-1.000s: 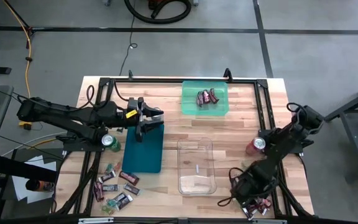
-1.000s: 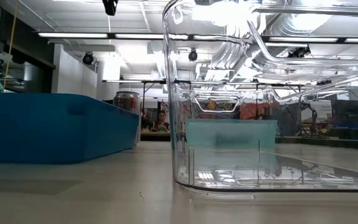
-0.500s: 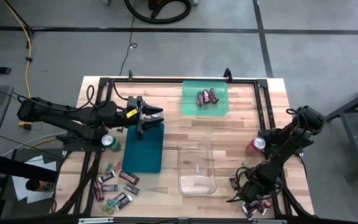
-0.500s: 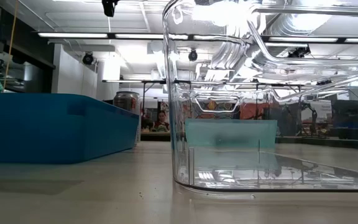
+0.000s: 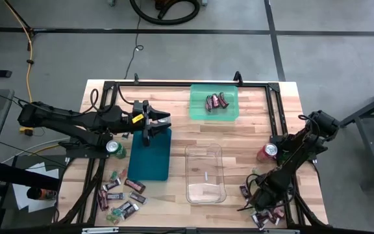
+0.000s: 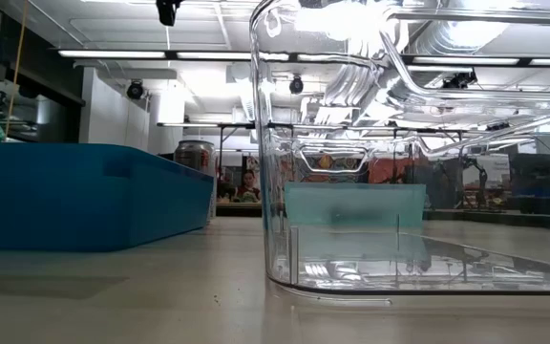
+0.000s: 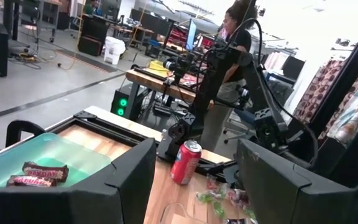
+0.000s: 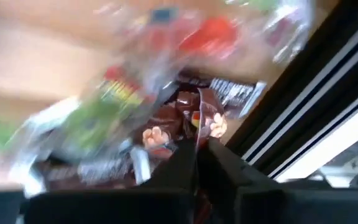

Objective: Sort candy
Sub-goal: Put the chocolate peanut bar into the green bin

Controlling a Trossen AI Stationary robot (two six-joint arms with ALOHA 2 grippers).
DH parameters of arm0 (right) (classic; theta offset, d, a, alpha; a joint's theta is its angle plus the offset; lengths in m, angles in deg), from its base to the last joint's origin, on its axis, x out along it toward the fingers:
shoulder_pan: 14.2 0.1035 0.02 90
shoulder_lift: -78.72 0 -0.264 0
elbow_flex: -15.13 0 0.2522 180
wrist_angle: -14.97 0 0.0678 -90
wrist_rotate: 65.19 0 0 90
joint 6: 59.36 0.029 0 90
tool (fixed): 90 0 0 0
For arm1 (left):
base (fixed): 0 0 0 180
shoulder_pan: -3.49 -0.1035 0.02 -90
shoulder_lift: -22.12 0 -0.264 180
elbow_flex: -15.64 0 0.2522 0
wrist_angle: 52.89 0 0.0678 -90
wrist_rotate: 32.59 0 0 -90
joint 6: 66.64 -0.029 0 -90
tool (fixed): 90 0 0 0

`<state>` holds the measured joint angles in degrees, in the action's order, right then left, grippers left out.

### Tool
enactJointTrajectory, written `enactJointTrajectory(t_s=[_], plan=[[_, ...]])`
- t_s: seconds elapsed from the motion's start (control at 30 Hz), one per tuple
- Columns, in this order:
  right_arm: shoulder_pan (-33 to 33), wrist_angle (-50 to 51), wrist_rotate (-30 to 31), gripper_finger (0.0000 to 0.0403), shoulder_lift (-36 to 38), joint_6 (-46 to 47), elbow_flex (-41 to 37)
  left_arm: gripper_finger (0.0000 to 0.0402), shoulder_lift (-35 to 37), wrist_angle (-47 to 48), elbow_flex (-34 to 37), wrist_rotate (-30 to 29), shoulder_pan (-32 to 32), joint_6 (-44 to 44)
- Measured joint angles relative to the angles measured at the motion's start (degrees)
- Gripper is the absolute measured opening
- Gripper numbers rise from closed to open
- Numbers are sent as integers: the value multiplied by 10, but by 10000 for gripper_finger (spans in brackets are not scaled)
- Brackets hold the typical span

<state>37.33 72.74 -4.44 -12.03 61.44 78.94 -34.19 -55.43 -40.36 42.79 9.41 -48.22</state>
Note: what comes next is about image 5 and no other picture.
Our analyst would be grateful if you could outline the dark blue plastic bin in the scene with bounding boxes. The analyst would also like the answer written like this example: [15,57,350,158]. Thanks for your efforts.
[127,127,173,182]

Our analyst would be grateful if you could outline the silver metal bracket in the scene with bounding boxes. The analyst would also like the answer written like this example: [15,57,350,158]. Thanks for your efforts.
[81,227,119,234]

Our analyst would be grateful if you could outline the black metal table frame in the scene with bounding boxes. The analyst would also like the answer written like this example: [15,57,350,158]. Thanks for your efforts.
[54,79,329,228]

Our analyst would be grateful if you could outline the white cable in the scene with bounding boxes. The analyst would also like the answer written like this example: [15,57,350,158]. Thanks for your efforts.
[0,138,73,165]

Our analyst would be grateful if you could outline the orange black bottle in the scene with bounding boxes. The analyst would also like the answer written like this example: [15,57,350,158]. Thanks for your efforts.
[27,187,58,202]

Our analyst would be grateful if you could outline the thin black floor cable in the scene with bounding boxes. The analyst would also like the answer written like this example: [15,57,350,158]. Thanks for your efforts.
[124,16,144,80]

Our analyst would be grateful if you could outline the yellow extension cable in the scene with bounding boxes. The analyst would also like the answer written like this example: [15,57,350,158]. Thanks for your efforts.
[4,0,34,136]

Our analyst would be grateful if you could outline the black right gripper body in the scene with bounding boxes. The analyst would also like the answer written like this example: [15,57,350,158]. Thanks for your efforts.
[254,181,284,212]

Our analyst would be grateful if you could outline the black metal stand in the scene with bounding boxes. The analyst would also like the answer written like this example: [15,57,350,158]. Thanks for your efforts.
[338,83,374,189]

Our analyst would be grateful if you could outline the green soda can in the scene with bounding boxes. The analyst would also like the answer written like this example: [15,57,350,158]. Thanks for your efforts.
[105,139,128,159]

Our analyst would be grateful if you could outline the clear plastic bin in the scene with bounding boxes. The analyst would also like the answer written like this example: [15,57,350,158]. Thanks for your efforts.
[184,144,227,205]

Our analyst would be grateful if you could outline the translucent green plastic bin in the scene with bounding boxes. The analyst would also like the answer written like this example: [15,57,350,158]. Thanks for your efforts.
[188,84,240,122]

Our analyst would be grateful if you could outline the black vacuum hose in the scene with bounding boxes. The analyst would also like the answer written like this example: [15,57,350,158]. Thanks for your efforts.
[129,0,201,26]

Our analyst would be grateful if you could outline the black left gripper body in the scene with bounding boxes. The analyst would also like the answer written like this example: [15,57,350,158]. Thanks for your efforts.
[129,99,152,147]

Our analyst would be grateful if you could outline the black padded bar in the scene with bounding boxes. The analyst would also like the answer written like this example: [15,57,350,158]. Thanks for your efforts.
[0,161,61,192]

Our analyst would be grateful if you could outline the white paper sheets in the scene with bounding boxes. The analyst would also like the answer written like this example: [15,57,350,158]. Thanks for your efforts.
[11,161,60,214]

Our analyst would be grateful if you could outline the black tripod leg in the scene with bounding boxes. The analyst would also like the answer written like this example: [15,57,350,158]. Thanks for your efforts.
[2,0,37,36]

